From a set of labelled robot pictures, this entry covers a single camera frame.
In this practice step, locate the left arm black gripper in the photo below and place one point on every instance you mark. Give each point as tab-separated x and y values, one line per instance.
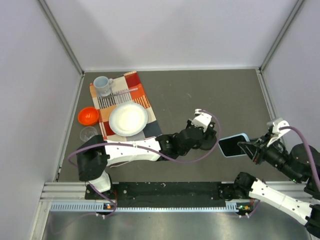
198	143

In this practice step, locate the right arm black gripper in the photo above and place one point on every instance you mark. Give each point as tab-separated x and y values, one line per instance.
255	150

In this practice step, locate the phone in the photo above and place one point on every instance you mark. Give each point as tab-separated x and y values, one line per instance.
229	145

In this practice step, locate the black phone stand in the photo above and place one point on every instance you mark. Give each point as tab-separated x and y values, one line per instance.
207	144

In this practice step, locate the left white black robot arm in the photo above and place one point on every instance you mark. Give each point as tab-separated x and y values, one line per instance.
96	154

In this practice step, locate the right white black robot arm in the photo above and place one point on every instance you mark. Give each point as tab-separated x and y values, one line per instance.
301	165

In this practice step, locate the white paper plate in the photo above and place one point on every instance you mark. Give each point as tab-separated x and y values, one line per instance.
128	119

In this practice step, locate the patchwork orange red placemat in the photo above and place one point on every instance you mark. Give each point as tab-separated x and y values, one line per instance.
105	105

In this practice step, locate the white ceramic mug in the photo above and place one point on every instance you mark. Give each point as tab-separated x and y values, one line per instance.
102	85

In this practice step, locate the clear plastic cup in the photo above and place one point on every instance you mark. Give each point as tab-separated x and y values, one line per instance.
87	133

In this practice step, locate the orange plastic bowl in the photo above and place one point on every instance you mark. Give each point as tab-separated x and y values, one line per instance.
88	116

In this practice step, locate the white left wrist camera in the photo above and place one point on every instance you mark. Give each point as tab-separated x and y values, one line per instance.
201	119

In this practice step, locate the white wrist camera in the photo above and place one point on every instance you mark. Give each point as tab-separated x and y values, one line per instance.
201	119
276	130

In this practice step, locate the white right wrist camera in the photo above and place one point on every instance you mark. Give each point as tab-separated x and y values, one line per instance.
276	130

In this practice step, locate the pink handled knife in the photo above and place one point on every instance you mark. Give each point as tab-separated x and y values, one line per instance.
123	92

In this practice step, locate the aluminium frame rail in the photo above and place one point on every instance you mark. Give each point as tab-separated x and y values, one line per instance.
63	192

